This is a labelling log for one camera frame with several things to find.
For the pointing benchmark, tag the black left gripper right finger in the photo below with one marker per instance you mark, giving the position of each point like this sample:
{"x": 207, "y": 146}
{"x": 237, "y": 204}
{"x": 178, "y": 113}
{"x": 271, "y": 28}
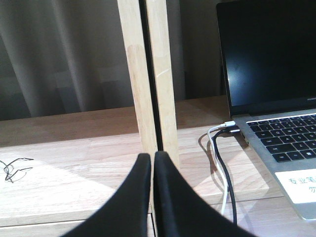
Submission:
{"x": 180, "y": 211}

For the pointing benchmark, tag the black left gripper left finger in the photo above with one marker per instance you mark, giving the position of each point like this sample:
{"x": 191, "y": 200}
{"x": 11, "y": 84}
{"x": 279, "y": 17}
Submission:
{"x": 125, "y": 213}

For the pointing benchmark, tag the wooden shelf desk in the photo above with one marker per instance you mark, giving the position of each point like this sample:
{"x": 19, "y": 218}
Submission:
{"x": 81, "y": 159}

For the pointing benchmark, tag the grey curtain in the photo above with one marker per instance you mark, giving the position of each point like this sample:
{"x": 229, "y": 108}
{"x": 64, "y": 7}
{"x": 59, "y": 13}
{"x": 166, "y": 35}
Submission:
{"x": 67, "y": 56}

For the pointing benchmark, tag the grey open laptop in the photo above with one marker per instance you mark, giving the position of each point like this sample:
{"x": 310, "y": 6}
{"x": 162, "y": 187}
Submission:
{"x": 268, "y": 50}

